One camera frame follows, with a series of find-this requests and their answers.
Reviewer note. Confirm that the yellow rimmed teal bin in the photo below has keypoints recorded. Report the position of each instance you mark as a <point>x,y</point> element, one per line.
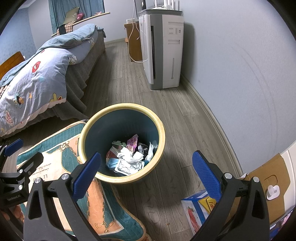
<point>104,129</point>

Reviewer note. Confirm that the black hanging cloth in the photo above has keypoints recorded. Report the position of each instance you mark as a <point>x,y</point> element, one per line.
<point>62,30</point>

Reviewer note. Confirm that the patterned teal floor mat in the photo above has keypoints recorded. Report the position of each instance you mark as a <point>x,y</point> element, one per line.
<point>57,139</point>

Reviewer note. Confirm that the white printed wrapper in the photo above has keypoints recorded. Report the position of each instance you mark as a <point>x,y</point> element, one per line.
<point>129,156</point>

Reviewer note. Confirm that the white adapter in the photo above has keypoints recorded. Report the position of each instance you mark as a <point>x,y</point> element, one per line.
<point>131,21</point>

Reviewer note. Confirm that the bed with blue duvet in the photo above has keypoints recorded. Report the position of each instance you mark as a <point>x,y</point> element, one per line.
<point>34,81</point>

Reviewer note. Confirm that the wooden bed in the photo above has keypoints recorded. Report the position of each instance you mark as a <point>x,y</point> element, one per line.
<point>78,92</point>

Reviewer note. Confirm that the plaid cloth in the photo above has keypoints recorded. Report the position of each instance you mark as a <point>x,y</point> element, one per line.
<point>3,89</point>

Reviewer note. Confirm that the olive cushion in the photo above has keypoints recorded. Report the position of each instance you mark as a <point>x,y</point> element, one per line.
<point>71,15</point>

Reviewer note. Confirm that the wooden cabinet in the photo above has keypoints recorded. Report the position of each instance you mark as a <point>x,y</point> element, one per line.
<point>135,41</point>

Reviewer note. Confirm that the pink wrapper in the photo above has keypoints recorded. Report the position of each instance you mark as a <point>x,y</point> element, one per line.
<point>133,142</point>

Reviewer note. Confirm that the teal curtain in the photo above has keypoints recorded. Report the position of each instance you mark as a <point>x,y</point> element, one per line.
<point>87,7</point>

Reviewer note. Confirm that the silver foil wrapper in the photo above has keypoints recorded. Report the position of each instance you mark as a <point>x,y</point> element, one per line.
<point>128,169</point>

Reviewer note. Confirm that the black bag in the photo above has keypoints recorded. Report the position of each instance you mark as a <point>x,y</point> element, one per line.
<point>143,148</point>

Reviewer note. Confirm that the pink plush toy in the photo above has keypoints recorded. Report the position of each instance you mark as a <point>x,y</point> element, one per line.
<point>80,16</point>

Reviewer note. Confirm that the wooden window sill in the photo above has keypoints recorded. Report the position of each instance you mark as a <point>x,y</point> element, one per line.
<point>92,17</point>

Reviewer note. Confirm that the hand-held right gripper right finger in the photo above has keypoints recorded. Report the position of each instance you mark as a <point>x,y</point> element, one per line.
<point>205,173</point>

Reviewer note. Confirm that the white plastic hook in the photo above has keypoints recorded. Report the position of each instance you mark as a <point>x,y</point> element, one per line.
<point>274,191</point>

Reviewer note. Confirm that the white router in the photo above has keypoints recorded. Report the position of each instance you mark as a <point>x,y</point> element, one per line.
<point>167,7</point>

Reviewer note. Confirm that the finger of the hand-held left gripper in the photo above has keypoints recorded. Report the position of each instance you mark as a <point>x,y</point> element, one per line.
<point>13,144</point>
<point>32,162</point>

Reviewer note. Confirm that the white medicine box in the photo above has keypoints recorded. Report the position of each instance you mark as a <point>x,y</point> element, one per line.
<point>116,144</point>

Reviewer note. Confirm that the black monitor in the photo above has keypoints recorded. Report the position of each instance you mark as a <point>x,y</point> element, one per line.
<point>141,7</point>

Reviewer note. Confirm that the blue strawberry print carton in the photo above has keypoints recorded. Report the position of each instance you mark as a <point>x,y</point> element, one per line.
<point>194,213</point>

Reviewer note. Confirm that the white air purifier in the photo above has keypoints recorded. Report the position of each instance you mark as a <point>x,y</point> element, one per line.
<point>171,58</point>

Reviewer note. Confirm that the plaid hanging garment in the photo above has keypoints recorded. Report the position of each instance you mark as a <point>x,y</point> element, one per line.
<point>69,27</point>

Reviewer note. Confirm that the yellow small box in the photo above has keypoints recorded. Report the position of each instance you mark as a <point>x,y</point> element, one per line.
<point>207,204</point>

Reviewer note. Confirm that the clear plastic wrap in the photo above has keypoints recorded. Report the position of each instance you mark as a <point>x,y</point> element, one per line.
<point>150,150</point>

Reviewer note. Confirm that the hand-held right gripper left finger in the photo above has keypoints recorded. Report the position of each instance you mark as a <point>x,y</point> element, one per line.
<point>89,172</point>

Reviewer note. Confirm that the cardboard box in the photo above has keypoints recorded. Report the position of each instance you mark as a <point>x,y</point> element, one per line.
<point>266,169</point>

